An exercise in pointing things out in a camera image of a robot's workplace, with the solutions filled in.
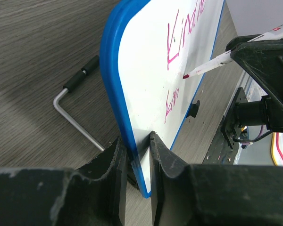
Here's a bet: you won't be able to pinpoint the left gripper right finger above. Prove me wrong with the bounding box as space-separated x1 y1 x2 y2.
150 132 283 226

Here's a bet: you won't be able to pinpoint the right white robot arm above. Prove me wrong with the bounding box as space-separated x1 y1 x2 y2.
226 35 283 133

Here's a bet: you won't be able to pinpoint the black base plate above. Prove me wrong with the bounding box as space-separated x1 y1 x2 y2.
202 87 247 165

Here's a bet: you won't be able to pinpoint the blue framed whiteboard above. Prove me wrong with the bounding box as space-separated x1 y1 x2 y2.
100 0 224 198

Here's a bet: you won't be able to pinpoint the yellow red wires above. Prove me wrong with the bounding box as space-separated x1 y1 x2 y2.
271 132 283 168

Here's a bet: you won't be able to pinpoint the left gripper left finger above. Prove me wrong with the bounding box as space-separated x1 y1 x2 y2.
0 138 127 226

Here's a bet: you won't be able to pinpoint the pink capped marker pen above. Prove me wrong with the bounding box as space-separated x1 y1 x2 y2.
183 25 283 79

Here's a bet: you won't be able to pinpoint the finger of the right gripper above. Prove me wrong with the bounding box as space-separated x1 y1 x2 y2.
225 35 283 110

